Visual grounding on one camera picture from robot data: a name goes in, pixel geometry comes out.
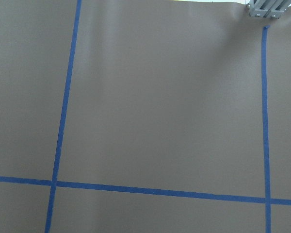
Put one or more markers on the aluminium frame post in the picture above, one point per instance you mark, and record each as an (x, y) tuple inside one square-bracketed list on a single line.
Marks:
[(268, 8)]

